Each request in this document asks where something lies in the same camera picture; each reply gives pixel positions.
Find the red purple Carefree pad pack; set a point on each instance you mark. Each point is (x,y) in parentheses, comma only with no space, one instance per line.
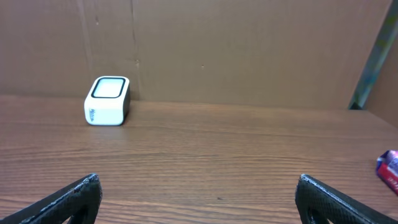
(386,169)

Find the white barcode scanner stand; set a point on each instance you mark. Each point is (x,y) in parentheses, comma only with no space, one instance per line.
(108,101)

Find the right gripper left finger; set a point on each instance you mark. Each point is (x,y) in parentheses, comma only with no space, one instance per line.
(78,202)

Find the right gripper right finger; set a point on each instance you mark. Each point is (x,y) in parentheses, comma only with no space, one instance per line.
(319,203)

